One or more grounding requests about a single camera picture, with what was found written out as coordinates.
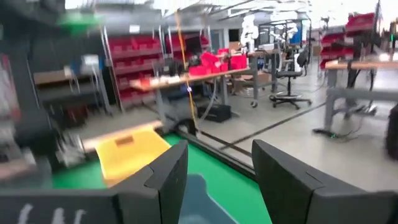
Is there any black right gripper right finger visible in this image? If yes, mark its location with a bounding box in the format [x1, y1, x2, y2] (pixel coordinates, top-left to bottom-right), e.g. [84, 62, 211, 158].
[251, 139, 325, 224]

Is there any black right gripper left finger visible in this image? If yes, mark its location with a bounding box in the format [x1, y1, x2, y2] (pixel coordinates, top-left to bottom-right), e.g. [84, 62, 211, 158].
[111, 139, 190, 224]

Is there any blue-grey plastic bin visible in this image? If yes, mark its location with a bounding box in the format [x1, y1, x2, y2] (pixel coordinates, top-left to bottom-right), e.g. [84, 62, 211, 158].
[178, 174, 240, 224]

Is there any yellow-orange plastic bin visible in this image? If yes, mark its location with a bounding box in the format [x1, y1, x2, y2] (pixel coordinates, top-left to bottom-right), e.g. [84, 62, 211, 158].
[95, 129, 172, 187]

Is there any green table mat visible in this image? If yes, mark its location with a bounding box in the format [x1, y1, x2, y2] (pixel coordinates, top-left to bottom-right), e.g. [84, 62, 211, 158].
[51, 132, 273, 224]

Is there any black case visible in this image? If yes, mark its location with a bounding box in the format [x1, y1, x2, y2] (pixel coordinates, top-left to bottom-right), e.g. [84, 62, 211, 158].
[197, 104, 233, 123]

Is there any wooden workbench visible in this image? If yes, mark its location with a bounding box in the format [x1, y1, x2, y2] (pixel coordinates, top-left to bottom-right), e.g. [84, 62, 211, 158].
[129, 67, 259, 125]

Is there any black office chair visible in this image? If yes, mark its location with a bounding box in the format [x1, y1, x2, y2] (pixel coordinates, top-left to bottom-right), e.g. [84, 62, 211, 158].
[269, 49, 313, 110]

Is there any red storage bin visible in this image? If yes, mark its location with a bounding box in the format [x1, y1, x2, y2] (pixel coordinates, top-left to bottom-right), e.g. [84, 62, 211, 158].
[229, 55, 249, 71]
[188, 65, 212, 77]
[200, 52, 220, 68]

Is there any red bin shelf rack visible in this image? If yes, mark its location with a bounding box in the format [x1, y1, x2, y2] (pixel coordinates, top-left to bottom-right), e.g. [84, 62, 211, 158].
[320, 12, 377, 69]
[104, 26, 165, 110]

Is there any black shelf unit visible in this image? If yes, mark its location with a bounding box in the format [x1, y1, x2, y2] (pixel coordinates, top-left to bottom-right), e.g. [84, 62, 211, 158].
[32, 67, 109, 118]

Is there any wooden table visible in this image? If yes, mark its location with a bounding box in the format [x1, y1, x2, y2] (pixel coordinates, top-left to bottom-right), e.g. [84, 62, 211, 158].
[312, 58, 398, 138]

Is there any white humanoid robot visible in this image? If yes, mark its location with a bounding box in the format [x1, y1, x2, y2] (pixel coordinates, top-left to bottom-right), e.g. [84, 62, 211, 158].
[239, 14, 259, 54]

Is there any yellow hanging cable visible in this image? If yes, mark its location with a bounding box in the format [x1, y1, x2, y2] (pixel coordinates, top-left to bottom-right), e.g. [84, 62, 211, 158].
[174, 9, 200, 128]

